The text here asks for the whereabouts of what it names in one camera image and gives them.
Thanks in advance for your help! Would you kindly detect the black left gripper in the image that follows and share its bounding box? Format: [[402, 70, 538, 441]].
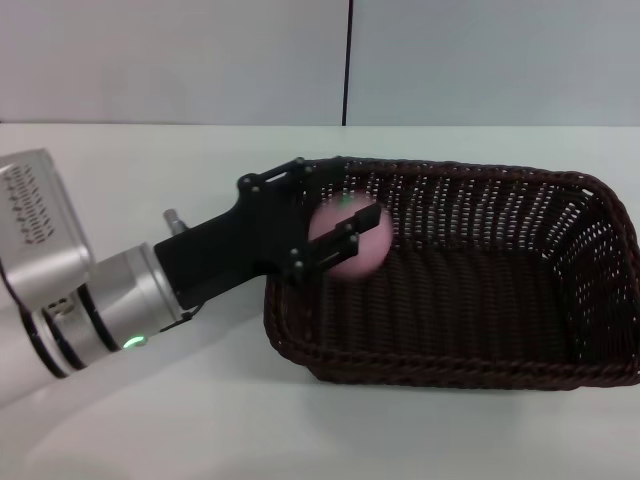
[[153, 156, 382, 312]]

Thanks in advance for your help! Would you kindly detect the pink ball with green mark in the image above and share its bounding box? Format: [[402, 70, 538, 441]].
[[307, 192, 394, 281]]

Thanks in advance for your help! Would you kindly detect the dark brown woven basket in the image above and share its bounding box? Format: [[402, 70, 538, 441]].
[[263, 155, 640, 389]]

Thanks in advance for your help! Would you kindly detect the left gripper metal connector plug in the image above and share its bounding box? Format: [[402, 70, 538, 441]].
[[162, 208, 190, 235]]

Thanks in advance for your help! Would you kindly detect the black vertical wall strip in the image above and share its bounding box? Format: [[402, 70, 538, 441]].
[[341, 0, 355, 126]]

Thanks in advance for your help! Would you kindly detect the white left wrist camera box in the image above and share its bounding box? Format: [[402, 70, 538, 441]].
[[0, 148, 97, 312]]

